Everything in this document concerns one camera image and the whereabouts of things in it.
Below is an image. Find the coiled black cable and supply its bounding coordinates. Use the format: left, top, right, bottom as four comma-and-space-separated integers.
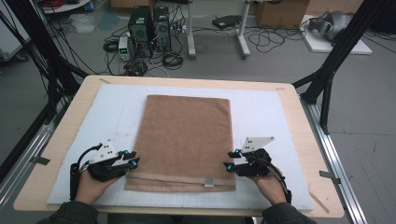
162, 52, 185, 70
102, 38, 120, 54

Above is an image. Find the aluminium rail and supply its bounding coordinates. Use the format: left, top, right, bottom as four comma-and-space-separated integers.
0, 102, 68, 213
300, 96, 368, 224

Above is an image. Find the white floor board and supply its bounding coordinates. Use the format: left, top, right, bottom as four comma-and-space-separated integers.
300, 14, 373, 55

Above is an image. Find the white power supply unit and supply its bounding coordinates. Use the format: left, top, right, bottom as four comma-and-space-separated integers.
118, 35, 131, 62

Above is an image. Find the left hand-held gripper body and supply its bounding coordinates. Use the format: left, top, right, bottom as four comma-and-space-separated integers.
88, 138, 130, 183

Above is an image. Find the large cardboard box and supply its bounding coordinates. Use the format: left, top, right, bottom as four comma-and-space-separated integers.
255, 0, 311, 30

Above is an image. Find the black flat device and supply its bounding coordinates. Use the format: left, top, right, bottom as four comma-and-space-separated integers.
212, 14, 242, 30

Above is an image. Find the round white table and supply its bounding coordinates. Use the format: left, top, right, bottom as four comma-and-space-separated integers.
41, 0, 92, 14

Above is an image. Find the black computer tower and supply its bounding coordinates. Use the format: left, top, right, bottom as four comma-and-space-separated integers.
152, 7, 172, 52
128, 6, 153, 59

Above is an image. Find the person's right hand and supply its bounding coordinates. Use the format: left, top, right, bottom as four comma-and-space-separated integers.
250, 166, 288, 205

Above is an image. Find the thin wooden stick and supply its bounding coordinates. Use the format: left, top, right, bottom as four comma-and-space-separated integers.
307, 190, 331, 214

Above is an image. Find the grey tape piece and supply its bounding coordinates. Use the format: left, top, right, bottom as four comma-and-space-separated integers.
318, 170, 342, 185
31, 156, 50, 166

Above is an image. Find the loose black floor cable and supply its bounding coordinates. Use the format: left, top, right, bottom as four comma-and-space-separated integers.
247, 26, 307, 54

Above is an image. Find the grey headset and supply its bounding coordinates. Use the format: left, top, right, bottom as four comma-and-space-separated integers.
307, 10, 354, 41

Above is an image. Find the white stand leg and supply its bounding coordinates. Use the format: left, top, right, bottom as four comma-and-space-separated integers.
236, 0, 251, 60
186, 0, 197, 60

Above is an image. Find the black frame post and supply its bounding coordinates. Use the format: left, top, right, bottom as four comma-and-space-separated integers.
292, 0, 390, 135
6, 0, 90, 125

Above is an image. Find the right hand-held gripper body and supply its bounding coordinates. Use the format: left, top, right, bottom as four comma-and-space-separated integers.
233, 135, 276, 178

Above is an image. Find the person's left hand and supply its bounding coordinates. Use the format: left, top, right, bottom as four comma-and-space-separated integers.
75, 169, 118, 205

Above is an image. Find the white grid mat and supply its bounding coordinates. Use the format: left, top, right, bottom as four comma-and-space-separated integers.
46, 83, 314, 211

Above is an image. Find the tan terry towel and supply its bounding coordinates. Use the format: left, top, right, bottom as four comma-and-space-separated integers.
124, 94, 237, 193

